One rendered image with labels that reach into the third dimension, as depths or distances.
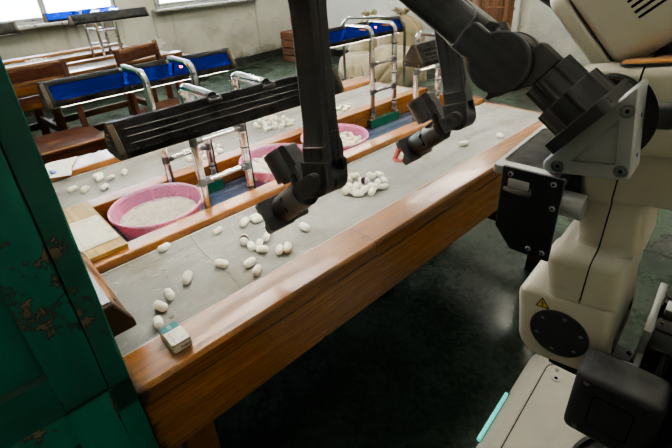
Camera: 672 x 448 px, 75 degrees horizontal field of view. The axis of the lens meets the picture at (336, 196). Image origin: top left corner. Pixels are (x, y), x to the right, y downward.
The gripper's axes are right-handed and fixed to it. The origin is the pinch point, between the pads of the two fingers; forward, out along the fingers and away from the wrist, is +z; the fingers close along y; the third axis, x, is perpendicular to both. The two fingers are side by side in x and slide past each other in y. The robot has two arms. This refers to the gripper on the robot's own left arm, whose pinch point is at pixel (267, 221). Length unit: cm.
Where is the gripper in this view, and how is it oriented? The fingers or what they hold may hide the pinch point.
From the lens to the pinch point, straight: 100.4
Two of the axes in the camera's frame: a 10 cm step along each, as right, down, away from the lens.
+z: -5.0, 3.4, 8.0
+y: -7.1, 3.6, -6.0
